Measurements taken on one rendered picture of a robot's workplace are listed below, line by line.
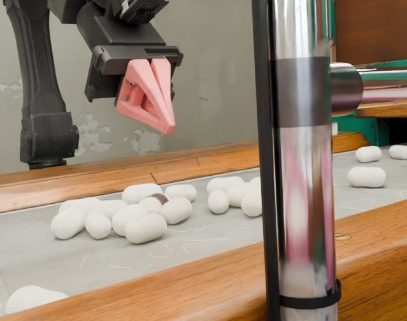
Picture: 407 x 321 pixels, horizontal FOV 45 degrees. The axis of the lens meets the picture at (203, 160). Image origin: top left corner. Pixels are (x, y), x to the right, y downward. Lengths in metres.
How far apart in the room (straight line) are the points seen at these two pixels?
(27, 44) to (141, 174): 0.36
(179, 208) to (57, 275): 0.12
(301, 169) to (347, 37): 0.73
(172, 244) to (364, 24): 0.61
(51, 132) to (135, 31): 0.32
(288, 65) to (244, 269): 0.10
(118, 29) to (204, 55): 1.94
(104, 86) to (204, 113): 1.96
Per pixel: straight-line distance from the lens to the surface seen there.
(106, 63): 0.50
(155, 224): 0.35
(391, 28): 0.84
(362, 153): 0.66
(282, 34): 0.16
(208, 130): 2.48
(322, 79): 0.16
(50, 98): 0.84
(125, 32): 0.55
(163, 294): 0.20
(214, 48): 2.41
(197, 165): 0.61
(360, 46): 0.87
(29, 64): 0.85
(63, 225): 0.38
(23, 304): 0.23
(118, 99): 0.54
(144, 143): 2.79
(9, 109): 2.50
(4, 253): 0.38
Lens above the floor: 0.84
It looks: 8 degrees down
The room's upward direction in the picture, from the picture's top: 4 degrees counter-clockwise
